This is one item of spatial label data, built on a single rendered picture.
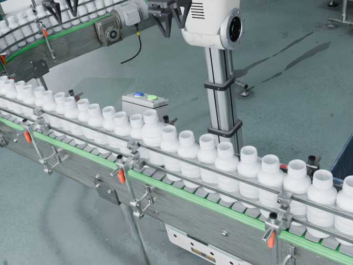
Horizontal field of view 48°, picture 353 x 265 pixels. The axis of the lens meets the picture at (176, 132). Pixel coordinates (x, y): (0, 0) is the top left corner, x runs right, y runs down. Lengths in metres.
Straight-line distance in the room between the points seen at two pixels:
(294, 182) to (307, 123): 2.16
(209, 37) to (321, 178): 0.85
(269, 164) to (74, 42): 1.88
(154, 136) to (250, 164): 0.28
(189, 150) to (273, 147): 1.83
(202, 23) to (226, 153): 0.73
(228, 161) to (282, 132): 2.01
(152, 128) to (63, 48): 1.56
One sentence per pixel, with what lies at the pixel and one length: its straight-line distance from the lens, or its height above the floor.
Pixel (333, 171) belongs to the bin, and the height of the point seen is 0.93.
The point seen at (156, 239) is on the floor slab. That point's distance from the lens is 2.34.
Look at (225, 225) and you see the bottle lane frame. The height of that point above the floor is 0.94.
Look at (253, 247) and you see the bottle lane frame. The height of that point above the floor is 0.90.
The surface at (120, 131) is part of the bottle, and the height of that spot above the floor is 1.12.
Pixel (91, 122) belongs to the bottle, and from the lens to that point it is 1.25.
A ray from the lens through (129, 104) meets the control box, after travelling 1.33.
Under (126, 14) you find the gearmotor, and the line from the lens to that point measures 2.50.
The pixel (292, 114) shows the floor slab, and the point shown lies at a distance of 3.14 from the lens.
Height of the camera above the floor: 1.75
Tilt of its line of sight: 35 degrees down
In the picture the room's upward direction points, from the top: 12 degrees counter-clockwise
